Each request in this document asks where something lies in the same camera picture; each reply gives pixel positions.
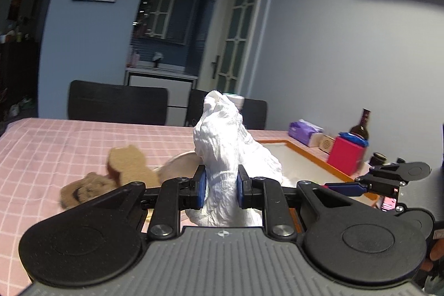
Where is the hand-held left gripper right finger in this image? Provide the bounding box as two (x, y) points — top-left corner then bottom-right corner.
(239, 166), (358, 238)

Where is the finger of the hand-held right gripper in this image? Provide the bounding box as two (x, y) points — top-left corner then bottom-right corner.
(322, 159), (409, 198)

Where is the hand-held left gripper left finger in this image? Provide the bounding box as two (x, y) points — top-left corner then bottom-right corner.
(87, 165), (207, 238)

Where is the orange-rimmed cardboard box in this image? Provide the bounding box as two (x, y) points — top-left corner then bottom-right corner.
(257, 138), (379, 231)

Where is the white crinkled cloth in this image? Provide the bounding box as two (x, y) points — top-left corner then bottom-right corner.
(192, 90), (283, 227)

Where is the brown plush toy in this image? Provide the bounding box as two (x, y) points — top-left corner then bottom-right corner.
(60, 172), (117, 208)

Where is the person's right hand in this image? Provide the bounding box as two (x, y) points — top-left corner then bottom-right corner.
(429, 241), (444, 262)

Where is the red box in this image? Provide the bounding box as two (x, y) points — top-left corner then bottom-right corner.
(327, 136), (368, 177)

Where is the dark jar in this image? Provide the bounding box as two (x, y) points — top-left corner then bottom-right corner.
(369, 152), (388, 167)

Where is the small beige perforated box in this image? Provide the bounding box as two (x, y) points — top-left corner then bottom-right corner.
(318, 135), (335, 154)

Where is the blue packet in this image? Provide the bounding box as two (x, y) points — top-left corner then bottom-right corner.
(338, 131), (369, 147)

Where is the dark wine bottle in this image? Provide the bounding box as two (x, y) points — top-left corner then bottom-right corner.
(349, 108), (370, 141)

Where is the purple tissue pack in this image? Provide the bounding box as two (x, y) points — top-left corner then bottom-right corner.
(289, 119), (325, 147)

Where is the black chair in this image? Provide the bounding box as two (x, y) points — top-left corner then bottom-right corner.
(67, 80), (169, 126)
(185, 89), (268, 130)

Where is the white cabinet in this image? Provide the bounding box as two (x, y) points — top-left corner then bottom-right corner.
(124, 67), (198, 127)

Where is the pink checked tablecloth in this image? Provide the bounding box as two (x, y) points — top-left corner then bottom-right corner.
(0, 117), (379, 296)

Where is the white glazed door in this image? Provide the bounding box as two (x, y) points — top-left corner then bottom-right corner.
(208, 0), (274, 94)

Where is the small dark framed picture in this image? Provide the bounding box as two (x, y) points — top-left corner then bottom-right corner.
(7, 0), (23, 21)

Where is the wall mirror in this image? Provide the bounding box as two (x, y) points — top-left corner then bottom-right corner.
(138, 0), (198, 46)

